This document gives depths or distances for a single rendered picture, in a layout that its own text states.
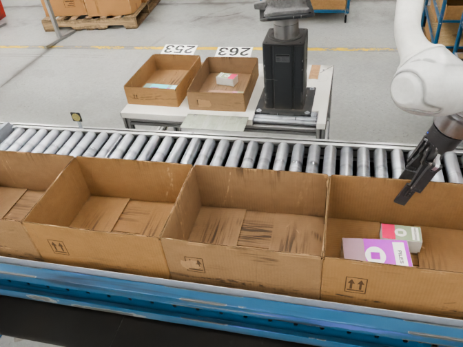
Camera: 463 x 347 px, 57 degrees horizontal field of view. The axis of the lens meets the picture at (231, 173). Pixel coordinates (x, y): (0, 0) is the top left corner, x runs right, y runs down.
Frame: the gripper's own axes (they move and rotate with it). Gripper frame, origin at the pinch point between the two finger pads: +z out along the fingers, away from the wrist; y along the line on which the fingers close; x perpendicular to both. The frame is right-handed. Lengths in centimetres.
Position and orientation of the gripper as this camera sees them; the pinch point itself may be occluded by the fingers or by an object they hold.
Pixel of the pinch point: (404, 187)
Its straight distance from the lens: 122.9
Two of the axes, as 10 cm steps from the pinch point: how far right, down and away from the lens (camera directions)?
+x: -9.4, -3.3, 0.0
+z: -2.5, 7.0, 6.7
